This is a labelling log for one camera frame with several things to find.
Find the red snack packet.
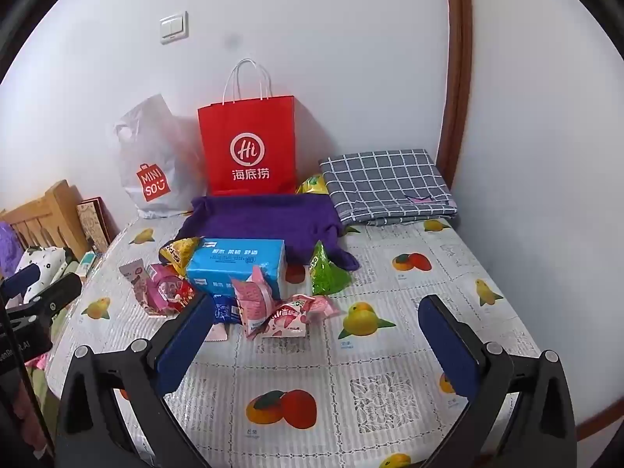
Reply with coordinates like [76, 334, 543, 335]
[168, 279, 198, 315]

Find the grey plaid folded cloth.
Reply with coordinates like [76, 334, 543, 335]
[319, 149, 459, 227]

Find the white plastic shopping bag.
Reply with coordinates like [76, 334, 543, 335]
[114, 94, 208, 220]

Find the yellow green snack packet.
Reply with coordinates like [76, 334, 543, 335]
[297, 174, 328, 196]

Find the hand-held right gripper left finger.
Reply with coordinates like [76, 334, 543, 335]
[55, 292, 215, 468]

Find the purple cloth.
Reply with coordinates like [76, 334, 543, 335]
[0, 221, 25, 278]

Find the small pink candy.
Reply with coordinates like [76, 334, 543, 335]
[300, 295, 339, 323]

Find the pink wafer packet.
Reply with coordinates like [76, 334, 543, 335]
[119, 258, 167, 317]

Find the yellow purple snack packet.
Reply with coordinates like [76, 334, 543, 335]
[160, 236, 203, 278]

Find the dark blue snack packet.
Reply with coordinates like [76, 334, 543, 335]
[212, 295, 241, 325]

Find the white wall light switch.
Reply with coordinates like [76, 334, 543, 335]
[160, 11, 188, 44]

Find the wooden headboard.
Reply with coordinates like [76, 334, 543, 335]
[0, 179, 89, 264]

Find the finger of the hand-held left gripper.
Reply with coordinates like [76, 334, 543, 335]
[22, 273, 83, 315]
[7, 263, 42, 298]

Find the fruit print tablecloth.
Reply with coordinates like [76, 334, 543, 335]
[46, 214, 547, 468]

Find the blue tissue pack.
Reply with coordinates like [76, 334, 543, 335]
[185, 239, 287, 300]

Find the white dotted cloth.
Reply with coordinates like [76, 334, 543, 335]
[14, 246, 69, 303]

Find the tall pink strawberry packet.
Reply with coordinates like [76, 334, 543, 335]
[231, 266, 276, 337]

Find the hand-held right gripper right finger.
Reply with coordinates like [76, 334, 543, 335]
[418, 294, 578, 468]

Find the red paper bag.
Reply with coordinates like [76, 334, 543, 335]
[197, 58, 298, 197]

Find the wooden door frame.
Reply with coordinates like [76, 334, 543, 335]
[435, 0, 473, 191]

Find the wooden baseboard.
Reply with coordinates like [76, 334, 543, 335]
[575, 400, 624, 444]

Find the pink lollipop packet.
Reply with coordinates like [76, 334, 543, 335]
[149, 263, 188, 313]

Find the purple towel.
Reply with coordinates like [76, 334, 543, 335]
[176, 194, 360, 271]

